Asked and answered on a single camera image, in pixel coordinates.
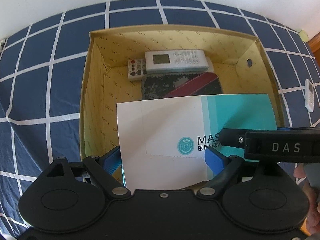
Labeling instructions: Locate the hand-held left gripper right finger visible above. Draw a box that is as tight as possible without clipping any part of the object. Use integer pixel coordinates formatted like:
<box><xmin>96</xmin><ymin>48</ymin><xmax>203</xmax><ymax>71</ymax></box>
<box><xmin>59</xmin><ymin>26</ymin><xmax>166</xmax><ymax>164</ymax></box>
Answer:
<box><xmin>197</xmin><ymin>146</ymin><xmax>288</xmax><ymax>200</ymax></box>

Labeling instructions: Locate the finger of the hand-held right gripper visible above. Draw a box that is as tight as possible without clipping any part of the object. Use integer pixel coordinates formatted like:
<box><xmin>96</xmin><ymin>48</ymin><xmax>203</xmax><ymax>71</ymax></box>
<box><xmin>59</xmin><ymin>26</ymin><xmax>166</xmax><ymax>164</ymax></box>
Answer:
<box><xmin>219</xmin><ymin>128</ymin><xmax>248</xmax><ymax>147</ymax></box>
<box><xmin>276</xmin><ymin>127</ymin><xmax>320</xmax><ymax>132</ymax></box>

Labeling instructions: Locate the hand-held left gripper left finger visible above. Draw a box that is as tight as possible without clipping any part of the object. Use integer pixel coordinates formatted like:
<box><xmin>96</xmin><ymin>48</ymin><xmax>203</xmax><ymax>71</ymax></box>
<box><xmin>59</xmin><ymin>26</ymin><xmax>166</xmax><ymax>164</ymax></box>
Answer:
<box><xmin>42</xmin><ymin>147</ymin><xmax>132</xmax><ymax>201</ymax></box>

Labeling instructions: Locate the teal and white mask box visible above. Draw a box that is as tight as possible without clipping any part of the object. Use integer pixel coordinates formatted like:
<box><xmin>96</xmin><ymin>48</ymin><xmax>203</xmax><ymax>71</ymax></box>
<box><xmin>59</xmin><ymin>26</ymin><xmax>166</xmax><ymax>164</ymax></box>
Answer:
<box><xmin>116</xmin><ymin>93</ymin><xmax>278</xmax><ymax>190</ymax></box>

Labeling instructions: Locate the yellow-lined cardboard box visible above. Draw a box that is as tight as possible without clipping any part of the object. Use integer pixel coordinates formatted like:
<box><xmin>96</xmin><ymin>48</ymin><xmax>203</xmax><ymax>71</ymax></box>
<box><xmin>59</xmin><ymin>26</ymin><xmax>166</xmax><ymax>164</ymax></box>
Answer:
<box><xmin>79</xmin><ymin>22</ymin><xmax>287</xmax><ymax>180</ymax></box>

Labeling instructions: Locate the black notebook with red band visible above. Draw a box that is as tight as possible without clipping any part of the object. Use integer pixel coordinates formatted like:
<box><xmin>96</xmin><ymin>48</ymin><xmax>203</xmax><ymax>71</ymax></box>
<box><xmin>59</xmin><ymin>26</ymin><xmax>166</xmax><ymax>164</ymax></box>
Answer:
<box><xmin>141</xmin><ymin>71</ymin><xmax>224</xmax><ymax>101</ymax></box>

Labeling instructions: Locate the white remote with large display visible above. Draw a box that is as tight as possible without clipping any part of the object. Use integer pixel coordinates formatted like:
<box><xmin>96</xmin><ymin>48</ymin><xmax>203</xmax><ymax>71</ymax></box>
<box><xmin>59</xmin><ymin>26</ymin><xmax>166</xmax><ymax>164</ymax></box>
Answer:
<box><xmin>145</xmin><ymin>50</ymin><xmax>209</xmax><ymax>75</ymax></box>

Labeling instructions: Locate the small remote with coloured buttons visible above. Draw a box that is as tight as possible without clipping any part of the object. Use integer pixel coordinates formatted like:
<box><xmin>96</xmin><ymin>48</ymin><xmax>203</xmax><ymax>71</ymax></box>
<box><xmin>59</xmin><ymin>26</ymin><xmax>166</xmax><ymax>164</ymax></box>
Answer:
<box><xmin>127</xmin><ymin>58</ymin><xmax>148</xmax><ymax>81</ymax></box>

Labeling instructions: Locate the person's right hand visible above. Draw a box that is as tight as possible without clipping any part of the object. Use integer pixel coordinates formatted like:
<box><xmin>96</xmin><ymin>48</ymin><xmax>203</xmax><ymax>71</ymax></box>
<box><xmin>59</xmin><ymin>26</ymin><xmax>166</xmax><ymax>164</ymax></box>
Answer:
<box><xmin>294</xmin><ymin>165</ymin><xmax>320</xmax><ymax>236</ymax></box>

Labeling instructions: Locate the slim white remote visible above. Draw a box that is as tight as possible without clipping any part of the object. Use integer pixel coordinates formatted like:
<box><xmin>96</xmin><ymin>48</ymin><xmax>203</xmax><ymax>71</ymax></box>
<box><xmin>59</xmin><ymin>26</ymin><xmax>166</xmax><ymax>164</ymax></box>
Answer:
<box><xmin>304</xmin><ymin>79</ymin><xmax>316</xmax><ymax>113</ymax></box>

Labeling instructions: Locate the wooden cabinet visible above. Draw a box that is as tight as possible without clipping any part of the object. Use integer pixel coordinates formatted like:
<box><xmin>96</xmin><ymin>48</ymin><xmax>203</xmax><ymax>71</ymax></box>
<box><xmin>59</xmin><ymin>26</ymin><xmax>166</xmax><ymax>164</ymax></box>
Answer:
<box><xmin>308</xmin><ymin>31</ymin><xmax>320</xmax><ymax>68</ymax></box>

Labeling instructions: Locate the blue checked bedsheet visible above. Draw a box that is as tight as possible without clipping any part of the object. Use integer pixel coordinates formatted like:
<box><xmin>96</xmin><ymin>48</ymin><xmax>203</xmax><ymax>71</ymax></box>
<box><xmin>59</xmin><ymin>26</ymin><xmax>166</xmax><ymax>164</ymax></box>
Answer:
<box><xmin>0</xmin><ymin>0</ymin><xmax>320</xmax><ymax>240</ymax></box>

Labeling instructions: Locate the yellow-green tape roll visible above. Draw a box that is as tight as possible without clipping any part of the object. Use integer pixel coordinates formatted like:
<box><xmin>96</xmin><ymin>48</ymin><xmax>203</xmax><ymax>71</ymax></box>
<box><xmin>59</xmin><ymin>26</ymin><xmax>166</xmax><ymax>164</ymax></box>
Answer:
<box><xmin>297</xmin><ymin>29</ymin><xmax>310</xmax><ymax>42</ymax></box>

